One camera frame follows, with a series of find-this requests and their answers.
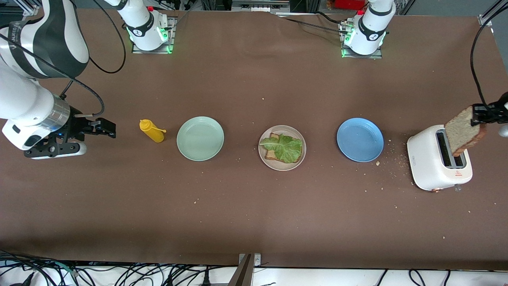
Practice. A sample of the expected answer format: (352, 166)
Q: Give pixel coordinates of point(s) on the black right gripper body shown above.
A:
(77, 126)

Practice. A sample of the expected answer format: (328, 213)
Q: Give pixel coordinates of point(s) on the brown bread slice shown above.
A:
(270, 155)
(460, 135)

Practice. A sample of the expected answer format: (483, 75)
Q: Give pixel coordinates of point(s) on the yellow mustard squeeze bottle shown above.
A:
(152, 133)

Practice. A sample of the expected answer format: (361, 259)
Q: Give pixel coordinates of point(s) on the green lettuce leaf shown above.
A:
(287, 149)

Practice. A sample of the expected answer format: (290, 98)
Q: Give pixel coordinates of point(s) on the green plate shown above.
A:
(200, 139)

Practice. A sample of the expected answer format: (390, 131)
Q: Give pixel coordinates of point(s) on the blue plate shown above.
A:
(360, 140)

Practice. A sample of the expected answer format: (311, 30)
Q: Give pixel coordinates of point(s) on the beige plate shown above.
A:
(274, 167)

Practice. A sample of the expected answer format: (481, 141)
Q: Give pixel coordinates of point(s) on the white toaster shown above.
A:
(426, 167)

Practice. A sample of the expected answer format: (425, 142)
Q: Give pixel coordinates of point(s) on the red box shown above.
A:
(349, 4)

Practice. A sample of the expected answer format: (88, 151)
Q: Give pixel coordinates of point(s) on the black power plug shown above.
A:
(206, 280)

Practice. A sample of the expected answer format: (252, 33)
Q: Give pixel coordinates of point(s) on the white power strip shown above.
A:
(260, 5)

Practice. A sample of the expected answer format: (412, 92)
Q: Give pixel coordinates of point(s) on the grey metal pole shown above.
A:
(243, 274)

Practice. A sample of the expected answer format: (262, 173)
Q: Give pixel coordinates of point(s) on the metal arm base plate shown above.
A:
(375, 56)
(171, 35)

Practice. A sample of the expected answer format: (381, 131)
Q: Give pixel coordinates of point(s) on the silver mounting bracket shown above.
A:
(257, 260)

